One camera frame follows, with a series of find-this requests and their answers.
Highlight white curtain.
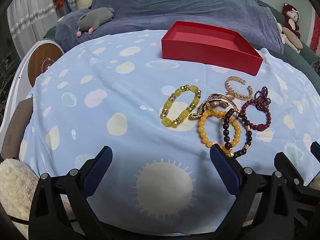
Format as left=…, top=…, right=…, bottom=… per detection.
left=7, top=0, right=75, bottom=55

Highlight dark red beaded bracelet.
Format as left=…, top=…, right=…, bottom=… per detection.
left=240, top=99, right=272, bottom=131

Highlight red patterned wall trim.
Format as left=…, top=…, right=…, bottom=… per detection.
left=309, top=10, right=320, bottom=53

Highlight silver tinsel garland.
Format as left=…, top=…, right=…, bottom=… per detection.
left=10, top=0, right=75, bottom=34

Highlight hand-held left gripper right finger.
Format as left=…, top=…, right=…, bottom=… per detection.
left=209, top=144, right=295, bottom=240

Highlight cream fluffy blanket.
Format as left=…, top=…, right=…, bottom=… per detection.
left=0, top=157, right=40, bottom=235

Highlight yellow-green and gold beaded bracelet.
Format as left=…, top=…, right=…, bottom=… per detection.
left=160, top=84, right=202, bottom=128

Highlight beige spotted plush cushion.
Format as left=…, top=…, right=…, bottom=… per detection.
left=276, top=22, right=303, bottom=53

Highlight round white wooden-top table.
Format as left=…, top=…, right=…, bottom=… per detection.
left=0, top=39, right=64, bottom=143

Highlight red cardboard box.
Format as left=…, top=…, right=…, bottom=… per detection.
left=161, top=21, right=264, bottom=76

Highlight teal sofa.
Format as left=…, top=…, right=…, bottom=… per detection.
left=257, top=0, right=320, bottom=80

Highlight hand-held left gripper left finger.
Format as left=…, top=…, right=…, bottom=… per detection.
left=29, top=145, right=113, bottom=240

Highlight dark brown beaded bracelet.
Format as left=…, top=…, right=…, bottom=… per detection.
left=222, top=108, right=253, bottom=158

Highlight light blue printed tablecloth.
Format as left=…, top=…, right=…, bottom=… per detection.
left=19, top=29, right=320, bottom=235

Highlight red bow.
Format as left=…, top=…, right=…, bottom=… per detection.
left=52, top=0, right=67, bottom=12

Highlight blue sofa blanket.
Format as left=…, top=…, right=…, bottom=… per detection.
left=55, top=0, right=284, bottom=53

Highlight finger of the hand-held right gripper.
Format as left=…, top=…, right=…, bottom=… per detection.
left=274, top=152, right=306, bottom=188
left=310, top=142, right=320, bottom=158

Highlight orange beaded bracelet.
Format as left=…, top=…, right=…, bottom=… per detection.
left=198, top=109, right=241, bottom=155

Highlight red monkey plush toy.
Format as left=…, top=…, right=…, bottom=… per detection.
left=282, top=3, right=301, bottom=39

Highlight gold snake bracelet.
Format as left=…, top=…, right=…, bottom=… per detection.
left=189, top=101, right=229, bottom=121

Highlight purple small-bead bracelet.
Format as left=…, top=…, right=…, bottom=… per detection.
left=254, top=86, right=272, bottom=112

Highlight gold chain cuff bangle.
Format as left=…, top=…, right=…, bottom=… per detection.
left=226, top=76, right=253, bottom=101

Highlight grey plush toy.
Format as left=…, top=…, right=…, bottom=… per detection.
left=77, top=7, right=115, bottom=38

